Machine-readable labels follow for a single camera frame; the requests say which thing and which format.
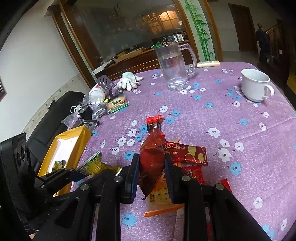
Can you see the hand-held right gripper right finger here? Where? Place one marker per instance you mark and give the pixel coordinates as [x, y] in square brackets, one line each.
[168, 178]

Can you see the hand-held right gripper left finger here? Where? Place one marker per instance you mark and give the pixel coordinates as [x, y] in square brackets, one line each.
[133, 178]

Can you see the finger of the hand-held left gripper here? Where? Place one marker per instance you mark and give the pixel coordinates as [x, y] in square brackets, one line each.
[60, 175]
[59, 186]

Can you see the orange cracker packet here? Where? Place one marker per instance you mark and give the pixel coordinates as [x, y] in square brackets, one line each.
[159, 197]

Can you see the red-brown snack packet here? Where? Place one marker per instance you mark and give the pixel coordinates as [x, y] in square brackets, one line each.
[151, 160]

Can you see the dark red nougat bar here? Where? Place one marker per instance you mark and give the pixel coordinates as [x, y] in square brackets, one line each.
[185, 153]

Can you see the green yellow snack packet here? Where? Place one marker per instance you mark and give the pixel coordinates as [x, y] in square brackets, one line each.
[97, 165]

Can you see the yellow cardboard box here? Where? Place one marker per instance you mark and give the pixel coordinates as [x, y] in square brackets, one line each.
[76, 134]

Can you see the green candy wrapper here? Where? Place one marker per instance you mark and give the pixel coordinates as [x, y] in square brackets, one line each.
[59, 165]

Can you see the black sofa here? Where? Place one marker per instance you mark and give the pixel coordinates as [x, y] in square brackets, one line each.
[50, 120]

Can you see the clear plastic bag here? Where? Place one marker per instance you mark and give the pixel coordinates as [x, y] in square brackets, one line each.
[69, 119]

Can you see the red black candy packet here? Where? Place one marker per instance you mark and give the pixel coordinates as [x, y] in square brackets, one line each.
[153, 122]

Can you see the purple floral tablecloth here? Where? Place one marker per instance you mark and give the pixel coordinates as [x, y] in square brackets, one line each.
[208, 115]

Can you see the green cracker packet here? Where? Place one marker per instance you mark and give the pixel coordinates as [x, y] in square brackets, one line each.
[116, 103]

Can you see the white plastic container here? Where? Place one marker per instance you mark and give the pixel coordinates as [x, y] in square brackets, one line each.
[97, 93]

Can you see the white work glove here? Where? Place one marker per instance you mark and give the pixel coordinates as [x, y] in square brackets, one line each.
[128, 81]

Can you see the black spatula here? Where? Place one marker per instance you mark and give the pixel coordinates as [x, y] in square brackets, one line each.
[105, 81]

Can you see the clear glass mug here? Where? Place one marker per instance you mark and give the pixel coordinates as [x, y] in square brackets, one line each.
[173, 69]

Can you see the white tube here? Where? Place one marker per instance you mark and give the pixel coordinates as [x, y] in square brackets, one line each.
[208, 64]

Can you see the white ceramic cup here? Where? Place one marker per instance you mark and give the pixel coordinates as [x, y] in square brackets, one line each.
[252, 88]

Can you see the wooden framed glass partition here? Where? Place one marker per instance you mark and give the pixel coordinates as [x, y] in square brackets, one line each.
[115, 34]

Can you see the dark figurine statue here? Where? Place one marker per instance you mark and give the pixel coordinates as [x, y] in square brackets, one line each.
[262, 41]

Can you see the wooden door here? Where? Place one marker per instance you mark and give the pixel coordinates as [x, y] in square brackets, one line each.
[242, 27]

